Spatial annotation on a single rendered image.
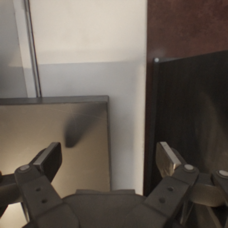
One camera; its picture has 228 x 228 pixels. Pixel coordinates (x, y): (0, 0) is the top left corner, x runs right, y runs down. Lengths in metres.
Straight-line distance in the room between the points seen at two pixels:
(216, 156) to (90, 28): 0.44
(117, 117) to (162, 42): 0.91
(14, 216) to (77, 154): 0.11
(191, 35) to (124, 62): 0.97
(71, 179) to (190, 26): 1.07
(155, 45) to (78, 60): 0.89
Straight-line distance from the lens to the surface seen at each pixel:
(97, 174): 0.17
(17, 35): 0.20
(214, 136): 0.51
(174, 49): 1.08
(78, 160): 0.16
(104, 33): 0.18
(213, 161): 0.52
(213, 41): 1.19
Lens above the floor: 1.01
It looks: 75 degrees down
